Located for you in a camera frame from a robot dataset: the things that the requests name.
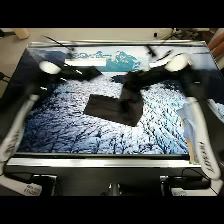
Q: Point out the light blue garment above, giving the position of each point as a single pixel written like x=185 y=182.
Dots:
x=188 y=130

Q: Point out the dark grey garment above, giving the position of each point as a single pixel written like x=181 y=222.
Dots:
x=110 y=108

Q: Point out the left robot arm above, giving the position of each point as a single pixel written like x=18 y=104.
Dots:
x=18 y=128

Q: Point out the silver frame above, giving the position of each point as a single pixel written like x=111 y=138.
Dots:
x=100 y=162

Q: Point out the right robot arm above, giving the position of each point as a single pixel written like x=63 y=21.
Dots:
x=203 y=143

